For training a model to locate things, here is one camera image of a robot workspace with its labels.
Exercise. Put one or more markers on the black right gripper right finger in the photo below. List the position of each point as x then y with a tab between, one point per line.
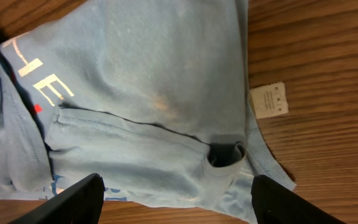
275	204

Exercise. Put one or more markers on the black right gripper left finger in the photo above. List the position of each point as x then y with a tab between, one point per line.
79	204

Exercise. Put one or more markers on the light blue t-shirt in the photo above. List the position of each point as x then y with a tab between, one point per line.
150	95

